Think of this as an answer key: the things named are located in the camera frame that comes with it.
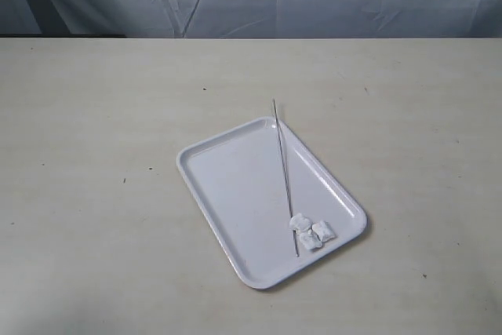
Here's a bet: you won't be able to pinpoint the thin metal skewer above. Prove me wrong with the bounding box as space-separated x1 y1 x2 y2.
271 98 300 258

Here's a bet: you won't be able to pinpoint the white plastic tray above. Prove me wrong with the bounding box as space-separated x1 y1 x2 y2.
176 116 367 289

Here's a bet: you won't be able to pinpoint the white marshmallow piece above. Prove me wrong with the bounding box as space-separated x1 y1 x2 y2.
311 220 336 243
289 213 312 233
298 229 323 252

